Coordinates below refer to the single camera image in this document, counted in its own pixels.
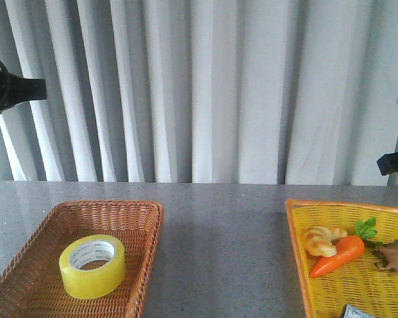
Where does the yellow packing tape roll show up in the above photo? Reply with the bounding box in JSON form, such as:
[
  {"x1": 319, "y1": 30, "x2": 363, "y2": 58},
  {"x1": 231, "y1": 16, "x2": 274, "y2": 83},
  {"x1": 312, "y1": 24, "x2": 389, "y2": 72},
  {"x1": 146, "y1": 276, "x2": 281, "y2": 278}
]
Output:
[{"x1": 58, "y1": 235, "x2": 126, "y2": 299}]

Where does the orange toy carrot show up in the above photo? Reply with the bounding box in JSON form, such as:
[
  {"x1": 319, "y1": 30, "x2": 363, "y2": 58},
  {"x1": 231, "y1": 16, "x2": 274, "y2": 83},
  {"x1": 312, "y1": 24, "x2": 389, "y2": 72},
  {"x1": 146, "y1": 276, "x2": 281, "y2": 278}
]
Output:
[{"x1": 309, "y1": 217, "x2": 377, "y2": 278}]

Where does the toy croissant bread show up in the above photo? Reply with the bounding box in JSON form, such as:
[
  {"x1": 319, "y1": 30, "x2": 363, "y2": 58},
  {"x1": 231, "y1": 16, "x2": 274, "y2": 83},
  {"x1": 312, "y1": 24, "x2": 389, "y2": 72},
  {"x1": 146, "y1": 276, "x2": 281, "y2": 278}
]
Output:
[{"x1": 302, "y1": 226, "x2": 348, "y2": 257}]

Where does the yellow woven basket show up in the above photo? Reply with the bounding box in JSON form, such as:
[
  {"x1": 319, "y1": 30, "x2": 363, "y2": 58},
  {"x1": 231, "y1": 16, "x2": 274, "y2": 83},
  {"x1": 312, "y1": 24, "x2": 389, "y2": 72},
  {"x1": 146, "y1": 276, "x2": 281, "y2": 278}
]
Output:
[{"x1": 286, "y1": 199, "x2": 398, "y2": 317}]

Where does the grey pleated curtain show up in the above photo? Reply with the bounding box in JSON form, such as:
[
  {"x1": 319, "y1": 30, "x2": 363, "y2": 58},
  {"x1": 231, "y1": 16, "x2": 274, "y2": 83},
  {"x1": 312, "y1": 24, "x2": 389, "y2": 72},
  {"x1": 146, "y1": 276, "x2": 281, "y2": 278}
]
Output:
[{"x1": 0, "y1": 1, "x2": 398, "y2": 186}]

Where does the small blue white packet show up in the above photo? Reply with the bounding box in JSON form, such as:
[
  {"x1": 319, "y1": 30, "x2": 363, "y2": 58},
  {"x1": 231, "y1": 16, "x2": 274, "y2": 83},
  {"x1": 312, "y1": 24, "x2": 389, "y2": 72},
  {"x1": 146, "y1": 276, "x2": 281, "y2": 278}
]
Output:
[{"x1": 340, "y1": 304, "x2": 374, "y2": 318}]

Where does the brown wicker basket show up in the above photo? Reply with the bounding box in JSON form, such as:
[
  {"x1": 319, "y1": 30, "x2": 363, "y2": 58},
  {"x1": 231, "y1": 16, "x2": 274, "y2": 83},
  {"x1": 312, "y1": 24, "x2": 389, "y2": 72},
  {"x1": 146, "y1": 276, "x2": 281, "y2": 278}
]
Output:
[{"x1": 0, "y1": 200, "x2": 164, "y2": 317}]

